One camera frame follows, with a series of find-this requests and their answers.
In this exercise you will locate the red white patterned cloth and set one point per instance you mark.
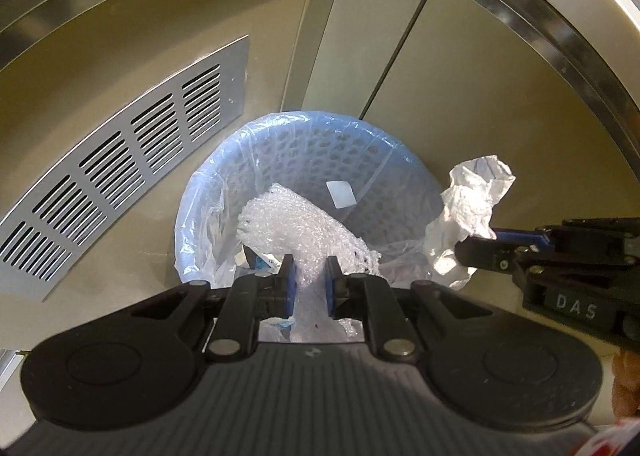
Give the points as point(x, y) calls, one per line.
point(610, 441)

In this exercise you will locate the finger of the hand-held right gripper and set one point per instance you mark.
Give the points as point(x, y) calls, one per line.
point(480, 253)
point(520, 238)

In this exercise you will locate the clear bubble wrap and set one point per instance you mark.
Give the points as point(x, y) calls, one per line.
point(295, 221)

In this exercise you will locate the blue white small wrapper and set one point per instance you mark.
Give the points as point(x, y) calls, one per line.
point(261, 263)

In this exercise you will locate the blue lined waste basket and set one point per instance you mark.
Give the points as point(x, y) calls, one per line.
point(210, 216)

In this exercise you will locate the white sticker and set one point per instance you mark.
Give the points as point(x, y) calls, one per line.
point(341, 194)

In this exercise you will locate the metal vent grille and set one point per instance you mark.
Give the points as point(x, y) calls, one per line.
point(75, 165)

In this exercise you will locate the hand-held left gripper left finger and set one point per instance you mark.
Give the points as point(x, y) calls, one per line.
point(288, 286)

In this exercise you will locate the white paper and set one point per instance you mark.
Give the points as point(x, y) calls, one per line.
point(465, 206)

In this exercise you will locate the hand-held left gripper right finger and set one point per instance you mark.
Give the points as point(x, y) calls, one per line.
point(330, 288)

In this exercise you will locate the beige corner panel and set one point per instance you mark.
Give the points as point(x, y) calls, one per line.
point(360, 25)

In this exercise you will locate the person's right hand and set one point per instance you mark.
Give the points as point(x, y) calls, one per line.
point(627, 386)

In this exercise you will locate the beige cabinet door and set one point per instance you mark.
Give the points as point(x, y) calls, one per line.
point(500, 95)
point(165, 35)

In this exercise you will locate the blue mesh waste basket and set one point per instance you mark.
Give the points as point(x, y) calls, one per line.
point(310, 150)

